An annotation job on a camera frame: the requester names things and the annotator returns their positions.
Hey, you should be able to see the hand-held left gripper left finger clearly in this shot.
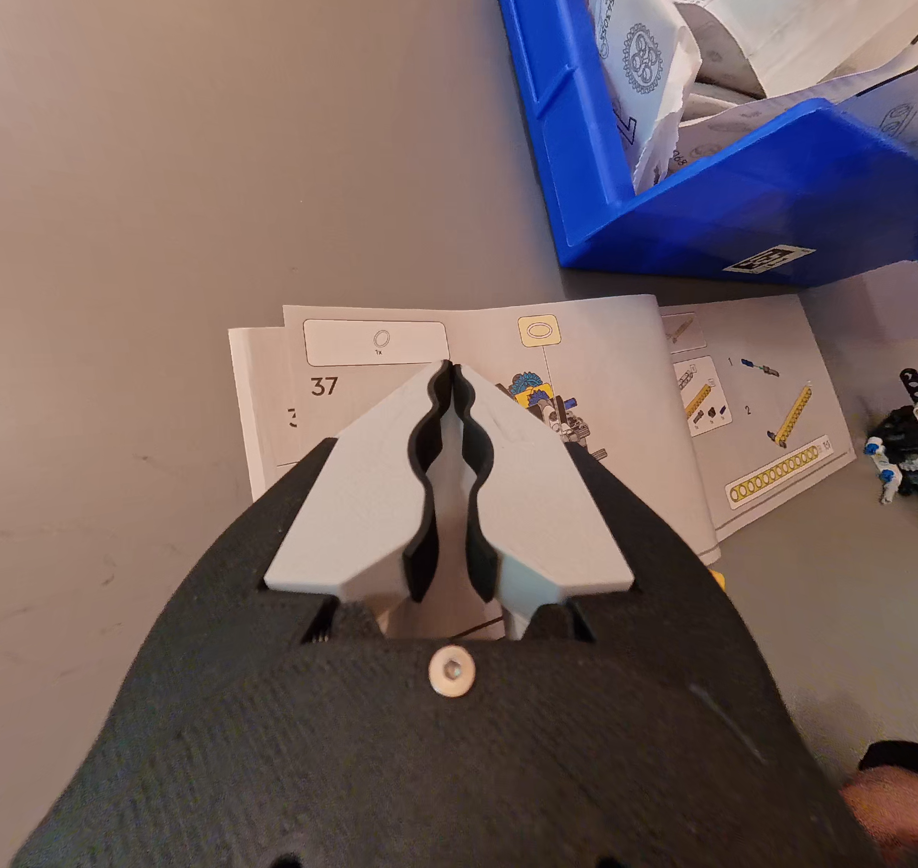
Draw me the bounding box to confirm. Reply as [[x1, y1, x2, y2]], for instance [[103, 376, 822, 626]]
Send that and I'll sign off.
[[264, 359, 456, 605]]

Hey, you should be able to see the white printed paper bag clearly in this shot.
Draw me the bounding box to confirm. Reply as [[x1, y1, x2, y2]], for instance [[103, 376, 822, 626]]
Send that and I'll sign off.
[[678, 57, 918, 166], [670, 0, 918, 100]]

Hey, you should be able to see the white paper bag gear print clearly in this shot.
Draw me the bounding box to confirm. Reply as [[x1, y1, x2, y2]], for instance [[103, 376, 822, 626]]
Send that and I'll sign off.
[[588, 0, 702, 191]]

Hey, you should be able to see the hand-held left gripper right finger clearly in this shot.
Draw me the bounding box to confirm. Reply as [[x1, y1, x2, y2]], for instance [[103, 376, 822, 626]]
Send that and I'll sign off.
[[452, 362, 636, 641]]

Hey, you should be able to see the black blue lego model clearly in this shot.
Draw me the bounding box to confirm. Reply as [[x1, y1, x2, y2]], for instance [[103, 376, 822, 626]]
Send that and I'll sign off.
[[864, 369, 918, 506]]

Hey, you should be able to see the blue plastic bin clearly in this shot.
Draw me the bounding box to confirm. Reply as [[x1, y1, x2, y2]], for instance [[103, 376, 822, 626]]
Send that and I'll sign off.
[[491, 0, 918, 289]]

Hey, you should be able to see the black white tag sticker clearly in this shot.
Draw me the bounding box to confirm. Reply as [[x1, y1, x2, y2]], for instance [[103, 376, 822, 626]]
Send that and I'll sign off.
[[723, 245, 817, 275]]

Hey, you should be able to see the lego instruction booklet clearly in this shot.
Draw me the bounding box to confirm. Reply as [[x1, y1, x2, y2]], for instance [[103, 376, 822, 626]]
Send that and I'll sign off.
[[228, 294, 858, 566]]

